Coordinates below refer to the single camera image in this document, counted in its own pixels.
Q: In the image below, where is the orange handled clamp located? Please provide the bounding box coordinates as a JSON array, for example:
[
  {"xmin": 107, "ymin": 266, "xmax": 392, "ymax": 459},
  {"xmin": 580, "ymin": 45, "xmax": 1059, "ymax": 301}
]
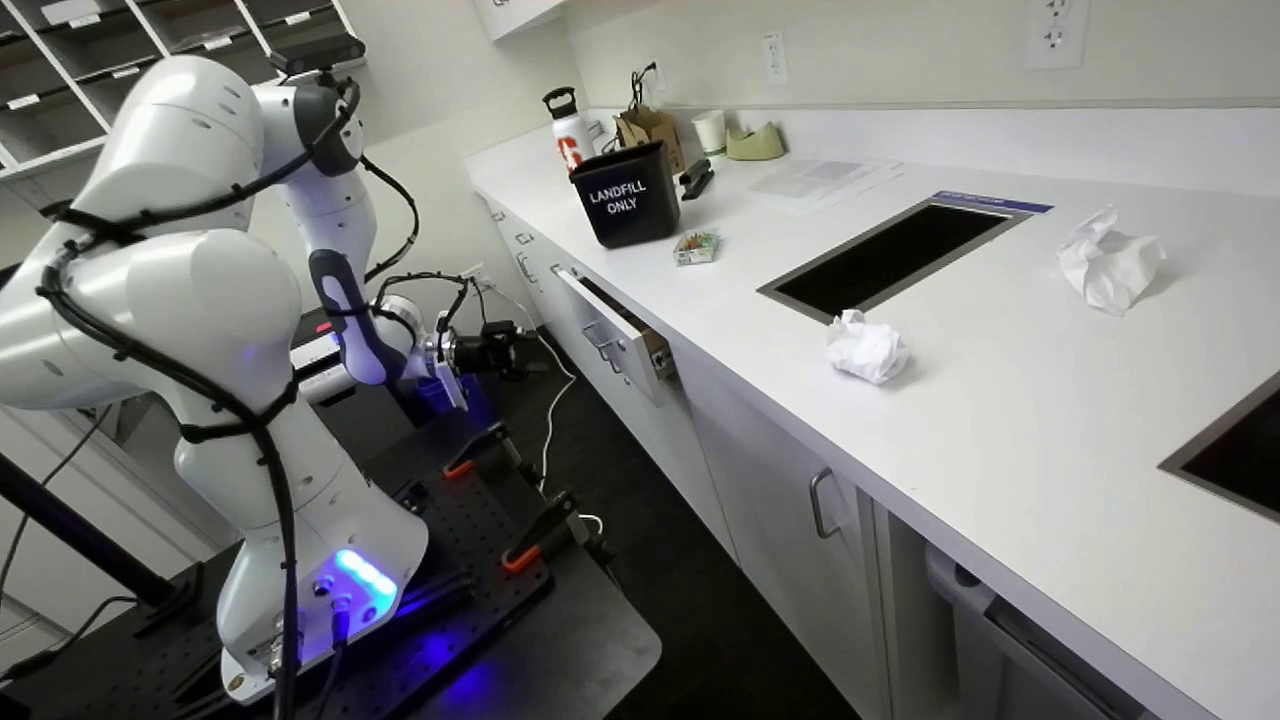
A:
[
  {"xmin": 444, "ymin": 420, "xmax": 509, "ymax": 484},
  {"xmin": 502, "ymin": 493, "xmax": 575, "ymax": 577}
]

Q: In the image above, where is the brown paper bag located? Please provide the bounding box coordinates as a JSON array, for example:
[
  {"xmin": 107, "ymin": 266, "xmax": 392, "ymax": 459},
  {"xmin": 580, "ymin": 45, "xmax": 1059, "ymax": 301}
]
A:
[{"xmin": 618, "ymin": 63, "xmax": 695, "ymax": 170}]

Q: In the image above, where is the crumpled white paper far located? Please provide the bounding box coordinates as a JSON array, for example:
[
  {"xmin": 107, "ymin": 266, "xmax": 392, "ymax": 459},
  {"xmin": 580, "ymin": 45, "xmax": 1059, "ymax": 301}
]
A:
[{"xmin": 1056, "ymin": 212, "xmax": 1169, "ymax": 315}]

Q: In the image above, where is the silver cabinet handle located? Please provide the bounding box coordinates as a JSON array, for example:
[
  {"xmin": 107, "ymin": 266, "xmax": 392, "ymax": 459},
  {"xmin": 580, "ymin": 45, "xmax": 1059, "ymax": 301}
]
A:
[{"xmin": 809, "ymin": 467, "xmax": 845, "ymax": 540}]

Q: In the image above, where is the tape dispenser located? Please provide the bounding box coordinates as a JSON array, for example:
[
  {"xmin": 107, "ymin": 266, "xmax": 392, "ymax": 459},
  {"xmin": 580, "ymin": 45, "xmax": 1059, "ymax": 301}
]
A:
[{"xmin": 725, "ymin": 124, "xmax": 787, "ymax": 161}]

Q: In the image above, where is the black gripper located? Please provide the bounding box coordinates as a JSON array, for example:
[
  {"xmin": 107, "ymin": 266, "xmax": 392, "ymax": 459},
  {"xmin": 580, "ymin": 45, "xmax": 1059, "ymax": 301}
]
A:
[{"xmin": 457, "ymin": 321, "xmax": 524, "ymax": 375}]

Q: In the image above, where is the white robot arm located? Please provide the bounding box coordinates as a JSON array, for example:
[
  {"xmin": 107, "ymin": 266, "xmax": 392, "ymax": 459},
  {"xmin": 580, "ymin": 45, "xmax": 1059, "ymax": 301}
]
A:
[{"xmin": 0, "ymin": 54, "xmax": 431, "ymax": 709}]

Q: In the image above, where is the black landfill only bin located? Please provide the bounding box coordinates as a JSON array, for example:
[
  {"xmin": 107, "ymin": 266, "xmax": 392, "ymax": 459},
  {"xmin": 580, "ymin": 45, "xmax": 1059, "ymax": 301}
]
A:
[{"xmin": 572, "ymin": 142, "xmax": 679, "ymax": 246}]

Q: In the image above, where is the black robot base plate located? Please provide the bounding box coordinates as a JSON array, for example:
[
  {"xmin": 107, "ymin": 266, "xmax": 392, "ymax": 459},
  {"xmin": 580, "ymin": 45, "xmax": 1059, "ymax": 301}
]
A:
[{"xmin": 0, "ymin": 396, "xmax": 663, "ymax": 720}]

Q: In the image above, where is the wall power outlet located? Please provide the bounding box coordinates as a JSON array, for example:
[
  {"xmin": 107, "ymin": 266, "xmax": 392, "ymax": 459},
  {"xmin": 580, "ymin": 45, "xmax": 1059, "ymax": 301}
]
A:
[{"xmin": 1024, "ymin": 0, "xmax": 1089, "ymax": 69}]

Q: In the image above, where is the orange handled clamp upper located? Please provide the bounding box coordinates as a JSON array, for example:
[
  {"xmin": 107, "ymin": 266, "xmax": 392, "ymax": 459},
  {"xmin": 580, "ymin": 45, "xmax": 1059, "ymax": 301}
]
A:
[{"xmin": 444, "ymin": 420, "xmax": 509, "ymax": 484}]

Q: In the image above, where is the white cup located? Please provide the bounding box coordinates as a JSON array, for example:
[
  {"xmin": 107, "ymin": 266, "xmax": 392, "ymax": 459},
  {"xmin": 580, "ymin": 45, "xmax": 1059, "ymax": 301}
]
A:
[{"xmin": 693, "ymin": 107, "xmax": 728, "ymax": 155}]

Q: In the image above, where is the crumpled white paper near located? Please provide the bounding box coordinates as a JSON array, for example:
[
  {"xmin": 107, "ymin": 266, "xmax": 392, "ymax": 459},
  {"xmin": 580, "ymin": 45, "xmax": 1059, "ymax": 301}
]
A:
[{"xmin": 830, "ymin": 307, "xmax": 914, "ymax": 384}]

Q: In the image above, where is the crumpled white paper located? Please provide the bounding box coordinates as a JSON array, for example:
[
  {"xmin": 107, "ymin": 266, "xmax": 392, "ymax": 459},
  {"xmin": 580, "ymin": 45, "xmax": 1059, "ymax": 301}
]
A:
[
  {"xmin": 1056, "ymin": 212, "xmax": 1169, "ymax": 315},
  {"xmin": 830, "ymin": 307, "xmax": 914, "ymax": 384}
]

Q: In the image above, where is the white wooden drawer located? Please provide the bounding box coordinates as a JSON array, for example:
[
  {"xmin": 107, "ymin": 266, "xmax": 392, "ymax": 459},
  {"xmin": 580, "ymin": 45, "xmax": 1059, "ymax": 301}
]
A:
[{"xmin": 553, "ymin": 263, "xmax": 678, "ymax": 401}]

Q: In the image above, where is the white mail sorter shelf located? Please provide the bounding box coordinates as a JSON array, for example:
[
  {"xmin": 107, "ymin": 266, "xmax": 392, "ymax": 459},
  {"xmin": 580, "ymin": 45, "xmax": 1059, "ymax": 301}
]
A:
[{"xmin": 0, "ymin": 0, "xmax": 365, "ymax": 174}]

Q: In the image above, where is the white cable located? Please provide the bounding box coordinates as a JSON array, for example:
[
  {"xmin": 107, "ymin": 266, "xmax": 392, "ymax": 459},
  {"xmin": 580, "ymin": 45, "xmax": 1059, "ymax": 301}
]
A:
[{"xmin": 524, "ymin": 326, "xmax": 584, "ymax": 499}]

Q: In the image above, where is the white bottle black cap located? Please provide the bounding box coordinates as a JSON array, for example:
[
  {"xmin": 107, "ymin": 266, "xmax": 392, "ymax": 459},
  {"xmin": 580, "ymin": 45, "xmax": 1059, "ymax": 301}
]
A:
[{"xmin": 544, "ymin": 84, "xmax": 598, "ymax": 170}]

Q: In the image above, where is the orange handled clamp lower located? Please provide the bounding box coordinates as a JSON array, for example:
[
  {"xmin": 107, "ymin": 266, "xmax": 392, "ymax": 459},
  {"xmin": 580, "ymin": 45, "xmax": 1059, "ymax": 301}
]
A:
[{"xmin": 502, "ymin": 493, "xmax": 575, "ymax": 577}]

